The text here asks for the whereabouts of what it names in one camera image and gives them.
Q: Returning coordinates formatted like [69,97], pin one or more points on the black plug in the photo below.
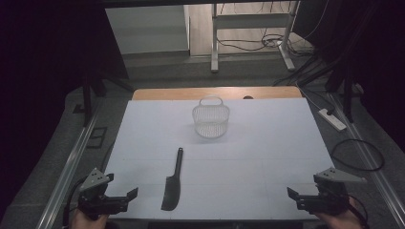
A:
[331,111]

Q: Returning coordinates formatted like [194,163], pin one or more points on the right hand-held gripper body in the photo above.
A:
[328,200]

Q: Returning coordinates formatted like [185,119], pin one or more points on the white table mat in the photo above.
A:
[242,171]

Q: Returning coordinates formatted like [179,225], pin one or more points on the black tripod stand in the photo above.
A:
[87,95]
[348,95]

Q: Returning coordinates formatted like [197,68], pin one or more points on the white metal desk frame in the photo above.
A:
[251,21]

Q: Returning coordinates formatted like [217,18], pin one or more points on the person's left hand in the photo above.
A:
[86,223]

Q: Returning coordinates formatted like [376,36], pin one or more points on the wooden table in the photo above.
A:
[178,93]

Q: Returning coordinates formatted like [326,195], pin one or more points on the person's right hand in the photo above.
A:
[342,222]

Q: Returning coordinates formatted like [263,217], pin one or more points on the white power strip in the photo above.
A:
[332,120]

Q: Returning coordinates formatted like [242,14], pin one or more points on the aluminium floor rail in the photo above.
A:
[371,162]
[68,171]

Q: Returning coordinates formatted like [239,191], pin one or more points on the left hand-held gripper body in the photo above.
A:
[95,203]

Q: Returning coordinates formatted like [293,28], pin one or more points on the white plastic mesh basket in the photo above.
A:
[210,122]

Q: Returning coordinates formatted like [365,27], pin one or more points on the dark curtain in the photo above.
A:
[382,47]
[38,47]

